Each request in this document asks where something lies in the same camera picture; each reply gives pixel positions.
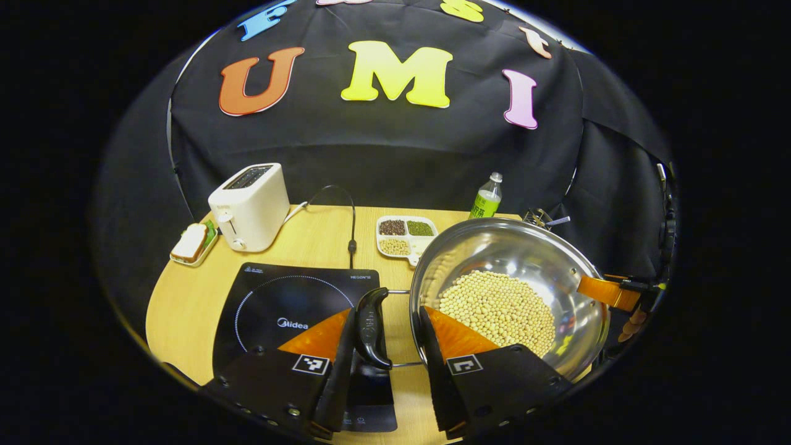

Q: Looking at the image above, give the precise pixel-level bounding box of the white divided dish of beans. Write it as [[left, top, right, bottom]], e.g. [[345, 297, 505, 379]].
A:
[[376, 215, 439, 268]]

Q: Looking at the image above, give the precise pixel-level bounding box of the pile of yellow soybeans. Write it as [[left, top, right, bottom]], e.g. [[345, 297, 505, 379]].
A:
[[438, 270, 557, 359]]

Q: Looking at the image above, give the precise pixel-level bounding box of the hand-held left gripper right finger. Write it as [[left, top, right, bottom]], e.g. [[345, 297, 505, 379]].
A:
[[419, 306, 572, 441]]

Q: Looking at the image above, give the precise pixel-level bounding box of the black backdrop cloth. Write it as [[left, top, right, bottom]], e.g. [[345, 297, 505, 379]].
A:
[[93, 0, 677, 347]]

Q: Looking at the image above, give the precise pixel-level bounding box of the black power cable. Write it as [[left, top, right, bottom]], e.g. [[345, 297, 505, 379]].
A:
[[306, 184, 359, 269]]

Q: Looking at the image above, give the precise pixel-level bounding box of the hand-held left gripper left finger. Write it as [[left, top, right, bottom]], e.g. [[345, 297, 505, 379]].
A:
[[199, 307, 359, 441]]

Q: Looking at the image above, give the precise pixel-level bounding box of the small tray with bread slice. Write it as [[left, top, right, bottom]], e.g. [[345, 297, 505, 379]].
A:
[[170, 221, 220, 268]]

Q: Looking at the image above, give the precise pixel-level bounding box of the green label drink bottle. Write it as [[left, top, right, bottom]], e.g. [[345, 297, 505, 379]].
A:
[[468, 172, 503, 220]]

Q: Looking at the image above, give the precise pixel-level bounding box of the steel pot with black handle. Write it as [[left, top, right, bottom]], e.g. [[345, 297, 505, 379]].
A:
[[355, 218, 611, 383]]

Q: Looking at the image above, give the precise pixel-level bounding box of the black induction cooktop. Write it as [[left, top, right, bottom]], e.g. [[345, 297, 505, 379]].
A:
[[212, 263, 398, 433]]

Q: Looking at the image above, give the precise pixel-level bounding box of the white toaster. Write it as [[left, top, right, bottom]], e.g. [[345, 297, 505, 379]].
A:
[[208, 163, 291, 253]]

